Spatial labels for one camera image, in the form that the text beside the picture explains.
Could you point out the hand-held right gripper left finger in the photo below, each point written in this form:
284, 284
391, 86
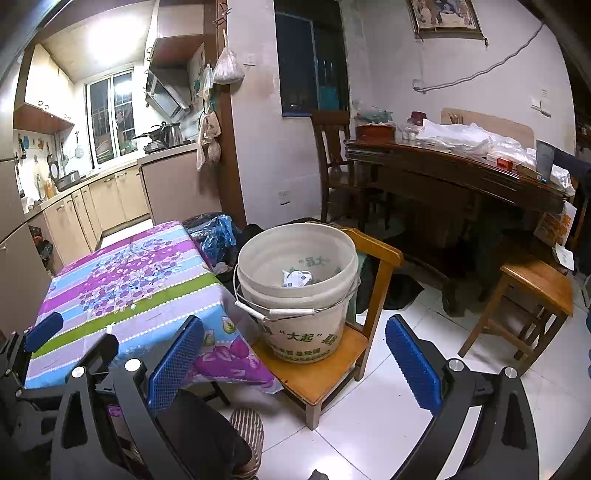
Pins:
178, 360

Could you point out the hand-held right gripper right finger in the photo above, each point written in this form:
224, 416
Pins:
411, 364

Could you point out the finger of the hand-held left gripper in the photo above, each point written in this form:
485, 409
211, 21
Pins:
104, 350
44, 330

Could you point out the white plastic bucket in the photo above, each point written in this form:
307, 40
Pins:
300, 332

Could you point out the white printed wrapper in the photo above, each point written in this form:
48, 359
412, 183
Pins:
298, 278

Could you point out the blue trash bag bin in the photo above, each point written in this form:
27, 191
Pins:
214, 240

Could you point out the table with striped floral cloth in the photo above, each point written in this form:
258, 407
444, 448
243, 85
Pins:
138, 286

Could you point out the beige refrigerator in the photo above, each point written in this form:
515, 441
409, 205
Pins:
18, 258

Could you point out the person's leg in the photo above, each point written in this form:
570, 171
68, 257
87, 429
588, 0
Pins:
203, 438

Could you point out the black plastic bags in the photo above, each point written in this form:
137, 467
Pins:
41, 247

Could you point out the small yellow wooden chair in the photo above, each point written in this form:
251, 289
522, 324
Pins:
314, 383

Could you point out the striped slipper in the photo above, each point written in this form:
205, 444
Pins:
247, 434

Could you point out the beige base cabinets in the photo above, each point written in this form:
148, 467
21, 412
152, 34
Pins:
92, 203

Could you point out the wooden stool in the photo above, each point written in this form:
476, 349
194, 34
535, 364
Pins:
526, 286

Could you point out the yellow bottle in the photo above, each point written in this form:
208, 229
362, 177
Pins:
48, 188

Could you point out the grey cooking pot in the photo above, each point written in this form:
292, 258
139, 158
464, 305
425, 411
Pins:
67, 181

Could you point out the beige counter cabinet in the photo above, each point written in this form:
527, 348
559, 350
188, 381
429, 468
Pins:
180, 184

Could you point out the dark wooden table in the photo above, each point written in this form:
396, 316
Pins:
461, 194

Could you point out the orange printed carton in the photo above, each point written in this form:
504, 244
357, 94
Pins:
551, 226

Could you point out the gas stove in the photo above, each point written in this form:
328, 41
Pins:
159, 147

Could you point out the black wok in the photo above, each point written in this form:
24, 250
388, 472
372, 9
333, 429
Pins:
150, 135

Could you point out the kitchen window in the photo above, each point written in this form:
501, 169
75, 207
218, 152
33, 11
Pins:
111, 120

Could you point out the dark wooden chair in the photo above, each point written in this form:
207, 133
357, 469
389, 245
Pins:
337, 157

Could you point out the hanging cloth bags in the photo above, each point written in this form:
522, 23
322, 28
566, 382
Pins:
207, 138

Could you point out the steel kettle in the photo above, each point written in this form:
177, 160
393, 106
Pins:
171, 134

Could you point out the white plastic bags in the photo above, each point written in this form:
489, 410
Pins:
471, 138

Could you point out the red pot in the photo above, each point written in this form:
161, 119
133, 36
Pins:
375, 130

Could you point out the grey carton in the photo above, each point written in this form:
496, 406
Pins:
545, 161

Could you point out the red jar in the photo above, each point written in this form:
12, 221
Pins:
417, 119

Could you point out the round beige board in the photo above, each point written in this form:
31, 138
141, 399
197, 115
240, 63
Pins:
498, 122

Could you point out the steel range hood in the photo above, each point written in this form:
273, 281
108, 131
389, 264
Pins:
166, 94

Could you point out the small clear hanging bag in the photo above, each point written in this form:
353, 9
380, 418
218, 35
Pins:
207, 81

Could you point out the white hanging plastic bag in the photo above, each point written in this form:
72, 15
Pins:
227, 67

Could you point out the ceiling light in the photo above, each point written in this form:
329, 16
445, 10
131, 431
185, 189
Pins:
113, 39

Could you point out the dark window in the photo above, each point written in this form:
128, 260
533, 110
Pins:
314, 60

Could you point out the framed picture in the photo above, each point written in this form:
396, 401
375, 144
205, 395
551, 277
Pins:
445, 16

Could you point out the white wall socket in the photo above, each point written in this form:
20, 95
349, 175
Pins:
285, 197

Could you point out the beige wall cabinet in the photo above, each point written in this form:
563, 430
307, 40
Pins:
41, 106
180, 32

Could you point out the brown wooden door frame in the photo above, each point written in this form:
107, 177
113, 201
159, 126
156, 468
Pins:
228, 138

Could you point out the white light switch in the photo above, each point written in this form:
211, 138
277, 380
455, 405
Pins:
249, 57

